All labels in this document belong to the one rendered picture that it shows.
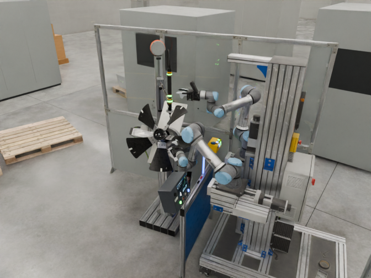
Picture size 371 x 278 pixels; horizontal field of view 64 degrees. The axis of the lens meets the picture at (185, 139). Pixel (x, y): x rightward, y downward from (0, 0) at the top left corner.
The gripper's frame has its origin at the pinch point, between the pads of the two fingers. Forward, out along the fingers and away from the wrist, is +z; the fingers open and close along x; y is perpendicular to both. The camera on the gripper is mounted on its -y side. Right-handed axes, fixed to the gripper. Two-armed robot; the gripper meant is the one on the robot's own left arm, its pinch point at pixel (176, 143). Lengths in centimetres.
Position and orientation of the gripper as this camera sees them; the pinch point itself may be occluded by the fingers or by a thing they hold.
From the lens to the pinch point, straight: 279.3
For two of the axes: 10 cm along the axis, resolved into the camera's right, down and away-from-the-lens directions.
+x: 1.0, 8.7, 4.9
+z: -2.4, -4.5, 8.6
